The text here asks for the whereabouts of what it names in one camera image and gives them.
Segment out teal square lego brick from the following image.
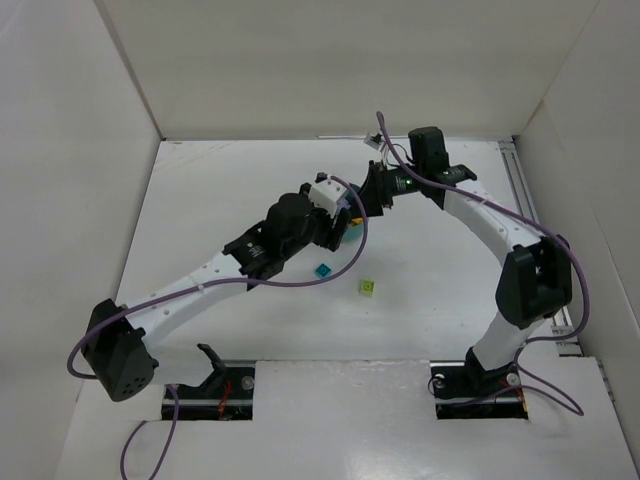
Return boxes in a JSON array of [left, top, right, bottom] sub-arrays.
[[314, 263, 332, 279]]

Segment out green lego brick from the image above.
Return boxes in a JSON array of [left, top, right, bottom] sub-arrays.
[[359, 279, 375, 297]]

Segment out lavender lego brick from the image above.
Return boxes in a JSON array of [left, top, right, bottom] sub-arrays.
[[337, 197, 351, 212]]

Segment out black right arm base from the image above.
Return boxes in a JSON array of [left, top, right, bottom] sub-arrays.
[[428, 349, 528, 420]]

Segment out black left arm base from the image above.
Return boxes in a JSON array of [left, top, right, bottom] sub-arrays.
[[161, 343, 256, 421]]

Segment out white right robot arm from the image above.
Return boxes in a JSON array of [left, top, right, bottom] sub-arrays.
[[358, 127, 572, 372]]

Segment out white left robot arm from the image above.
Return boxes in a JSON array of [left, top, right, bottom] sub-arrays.
[[67, 176, 366, 402]]

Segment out teal round divided container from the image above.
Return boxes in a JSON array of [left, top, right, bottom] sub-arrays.
[[342, 192, 364, 243]]

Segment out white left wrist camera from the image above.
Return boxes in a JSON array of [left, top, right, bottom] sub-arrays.
[[308, 172, 348, 218]]

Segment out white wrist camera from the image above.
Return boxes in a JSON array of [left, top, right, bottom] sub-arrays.
[[363, 132, 386, 152], [308, 172, 348, 218]]

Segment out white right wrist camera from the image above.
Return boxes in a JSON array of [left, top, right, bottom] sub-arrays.
[[363, 132, 386, 152]]

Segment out aluminium rail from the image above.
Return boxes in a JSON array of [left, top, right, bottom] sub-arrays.
[[498, 140, 584, 357]]

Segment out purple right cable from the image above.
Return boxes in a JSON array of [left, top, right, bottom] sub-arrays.
[[374, 110, 591, 417]]

